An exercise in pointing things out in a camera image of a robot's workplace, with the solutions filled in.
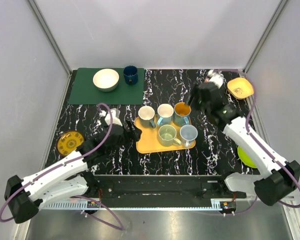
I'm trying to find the grey-blue faceted mug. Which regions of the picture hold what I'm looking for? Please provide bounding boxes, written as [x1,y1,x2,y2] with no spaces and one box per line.
[138,106,157,129]

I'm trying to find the light blue faceted mug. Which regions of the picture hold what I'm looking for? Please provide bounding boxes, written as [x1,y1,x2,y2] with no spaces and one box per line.
[156,103,174,126]

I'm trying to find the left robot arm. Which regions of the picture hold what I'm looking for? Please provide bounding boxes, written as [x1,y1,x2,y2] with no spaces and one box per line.
[4,120,142,224]

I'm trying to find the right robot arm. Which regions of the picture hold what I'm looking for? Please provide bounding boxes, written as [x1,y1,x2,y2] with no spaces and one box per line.
[185,81,300,206]

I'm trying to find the orange-inside blue floral mug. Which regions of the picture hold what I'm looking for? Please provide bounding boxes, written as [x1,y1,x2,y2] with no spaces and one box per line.
[173,102,192,127]

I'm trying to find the pale green mug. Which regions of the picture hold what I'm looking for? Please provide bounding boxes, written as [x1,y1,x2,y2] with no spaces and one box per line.
[158,124,182,147]

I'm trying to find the pale blue-grey mug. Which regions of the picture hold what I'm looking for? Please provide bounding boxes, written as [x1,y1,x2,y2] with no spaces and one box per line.
[179,124,198,148]

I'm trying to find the dark blue mug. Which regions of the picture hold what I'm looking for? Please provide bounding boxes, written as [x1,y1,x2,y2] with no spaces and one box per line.
[123,65,138,85]

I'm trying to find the yellow plastic tray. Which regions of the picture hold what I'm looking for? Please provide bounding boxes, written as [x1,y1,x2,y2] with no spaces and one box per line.
[134,117,196,154]

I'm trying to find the yellow square dish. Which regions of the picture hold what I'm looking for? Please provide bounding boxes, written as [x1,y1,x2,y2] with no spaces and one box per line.
[227,77,255,100]

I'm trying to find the white bowl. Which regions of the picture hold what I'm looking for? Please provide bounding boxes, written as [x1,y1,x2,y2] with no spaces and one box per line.
[92,68,120,92]

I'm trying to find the dark green mat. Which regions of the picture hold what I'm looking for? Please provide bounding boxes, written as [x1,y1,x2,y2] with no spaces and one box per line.
[68,67,145,105]

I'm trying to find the yellow patterned saucer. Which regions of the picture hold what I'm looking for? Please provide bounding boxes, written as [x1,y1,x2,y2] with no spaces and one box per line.
[56,130,85,157]

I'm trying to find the lime green plate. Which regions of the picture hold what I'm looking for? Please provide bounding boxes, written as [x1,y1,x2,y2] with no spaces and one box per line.
[237,146,257,169]

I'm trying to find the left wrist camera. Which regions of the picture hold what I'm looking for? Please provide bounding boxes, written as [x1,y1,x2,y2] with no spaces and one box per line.
[99,108,123,127]

